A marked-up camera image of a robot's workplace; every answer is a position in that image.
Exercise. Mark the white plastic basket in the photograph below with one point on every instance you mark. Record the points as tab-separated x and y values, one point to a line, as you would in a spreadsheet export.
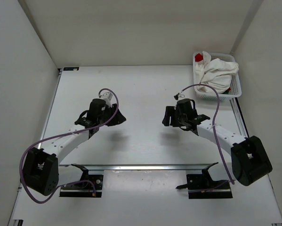
235	87

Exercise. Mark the white t shirt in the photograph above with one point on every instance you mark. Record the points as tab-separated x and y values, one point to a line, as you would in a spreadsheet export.
214	73

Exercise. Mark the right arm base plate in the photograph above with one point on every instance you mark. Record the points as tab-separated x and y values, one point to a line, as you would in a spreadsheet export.
202	186

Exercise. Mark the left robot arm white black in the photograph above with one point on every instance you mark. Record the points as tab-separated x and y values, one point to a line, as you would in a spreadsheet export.
41	169

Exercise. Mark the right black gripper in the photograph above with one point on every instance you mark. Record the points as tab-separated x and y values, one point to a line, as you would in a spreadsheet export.
172	112

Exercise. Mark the aluminium table rail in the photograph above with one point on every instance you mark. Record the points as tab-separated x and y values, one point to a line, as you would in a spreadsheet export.
149	167

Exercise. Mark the red t shirt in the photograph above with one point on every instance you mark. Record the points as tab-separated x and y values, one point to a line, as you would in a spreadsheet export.
198	57

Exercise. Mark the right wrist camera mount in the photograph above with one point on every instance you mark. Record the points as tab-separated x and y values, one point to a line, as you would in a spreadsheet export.
179	96

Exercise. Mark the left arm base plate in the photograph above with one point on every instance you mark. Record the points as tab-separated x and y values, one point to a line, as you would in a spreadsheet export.
84	186

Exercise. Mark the dark table label sticker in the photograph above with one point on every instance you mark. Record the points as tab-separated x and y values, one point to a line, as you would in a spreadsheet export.
70	68

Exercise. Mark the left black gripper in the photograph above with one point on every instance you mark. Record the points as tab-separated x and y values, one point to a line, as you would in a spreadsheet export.
117	119

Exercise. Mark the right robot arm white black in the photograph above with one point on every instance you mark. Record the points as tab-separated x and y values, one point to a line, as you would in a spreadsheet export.
249	160

